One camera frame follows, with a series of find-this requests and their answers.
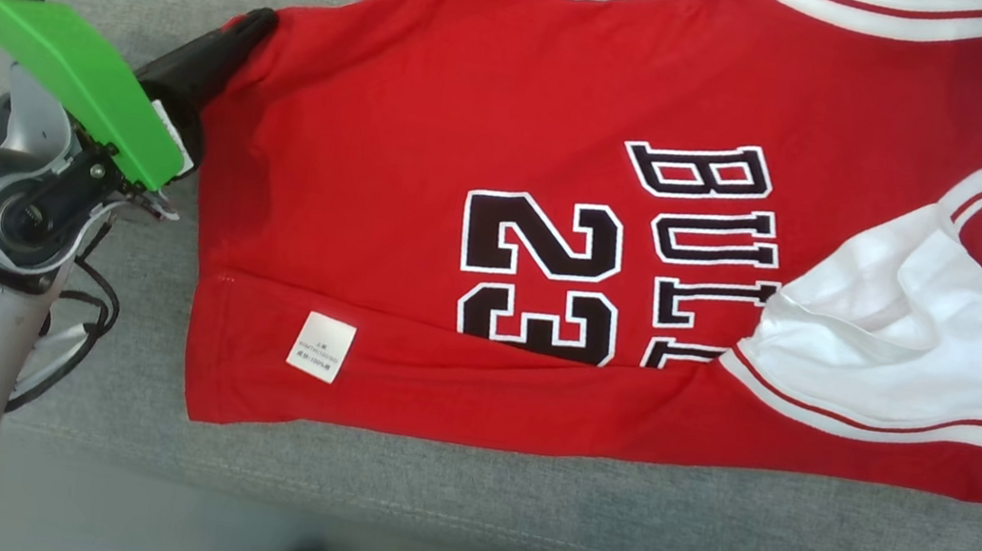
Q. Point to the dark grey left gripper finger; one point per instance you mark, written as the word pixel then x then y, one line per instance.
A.
pixel 194 66

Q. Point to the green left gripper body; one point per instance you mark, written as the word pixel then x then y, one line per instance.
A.
pixel 77 73

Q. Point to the red basketball jersey number 23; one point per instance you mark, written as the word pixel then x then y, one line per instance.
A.
pixel 367 200

